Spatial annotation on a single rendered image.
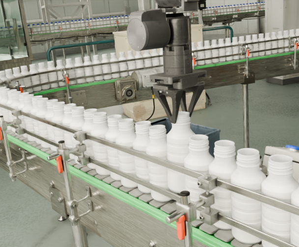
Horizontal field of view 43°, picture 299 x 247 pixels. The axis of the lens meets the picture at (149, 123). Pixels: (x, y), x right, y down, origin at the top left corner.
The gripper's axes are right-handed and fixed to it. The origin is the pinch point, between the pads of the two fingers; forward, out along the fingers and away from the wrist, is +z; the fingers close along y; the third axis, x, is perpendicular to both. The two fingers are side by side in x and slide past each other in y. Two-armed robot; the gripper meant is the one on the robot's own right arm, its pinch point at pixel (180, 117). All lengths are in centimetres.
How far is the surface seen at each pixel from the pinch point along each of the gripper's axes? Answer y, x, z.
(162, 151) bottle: 2.5, -3.0, 7.5
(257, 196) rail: 4.5, 22.0, 8.7
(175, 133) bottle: 2.2, 0.9, 2.7
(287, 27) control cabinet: -537, -298, 6
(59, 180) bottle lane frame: 6, -49, 27
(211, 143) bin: -52, -38, 27
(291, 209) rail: 4.6, 27.9, 8.8
